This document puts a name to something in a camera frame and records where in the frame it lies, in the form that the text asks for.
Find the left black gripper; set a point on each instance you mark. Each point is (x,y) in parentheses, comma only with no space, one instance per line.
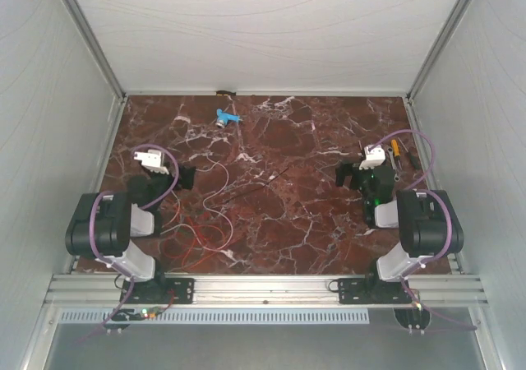
(187,173)

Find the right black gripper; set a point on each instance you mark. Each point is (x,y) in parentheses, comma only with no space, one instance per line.
(348,169)

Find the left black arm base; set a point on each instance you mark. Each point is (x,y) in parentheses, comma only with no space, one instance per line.
(172,290)

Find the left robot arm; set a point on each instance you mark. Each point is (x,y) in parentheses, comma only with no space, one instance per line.
(103,226)

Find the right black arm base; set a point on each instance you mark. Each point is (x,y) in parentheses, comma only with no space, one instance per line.
(367,291)

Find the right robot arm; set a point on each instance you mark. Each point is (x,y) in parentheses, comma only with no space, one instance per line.
(427,225)

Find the silver wrench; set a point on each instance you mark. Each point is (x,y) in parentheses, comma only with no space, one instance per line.
(391,154)

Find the blue connector plug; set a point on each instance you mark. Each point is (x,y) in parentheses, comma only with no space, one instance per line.
(223,118)

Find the black yellow edge clip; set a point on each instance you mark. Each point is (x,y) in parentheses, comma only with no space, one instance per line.
(225,93)

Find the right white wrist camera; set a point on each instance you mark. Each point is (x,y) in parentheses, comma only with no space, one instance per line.
(372,157)

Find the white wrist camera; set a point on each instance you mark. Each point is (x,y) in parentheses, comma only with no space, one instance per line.
(372,157)
(152,160)

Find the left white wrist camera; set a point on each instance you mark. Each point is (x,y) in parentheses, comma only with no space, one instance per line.
(152,160)

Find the yellow handled screwdriver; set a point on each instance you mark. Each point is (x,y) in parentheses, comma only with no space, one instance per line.
(395,147)

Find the black handled screwdriver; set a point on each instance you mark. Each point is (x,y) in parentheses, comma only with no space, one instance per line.
(414,161)

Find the slotted grey cable duct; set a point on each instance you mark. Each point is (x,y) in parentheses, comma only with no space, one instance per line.
(245,316)

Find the aluminium front rail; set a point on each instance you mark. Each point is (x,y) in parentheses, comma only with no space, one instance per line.
(97,290)

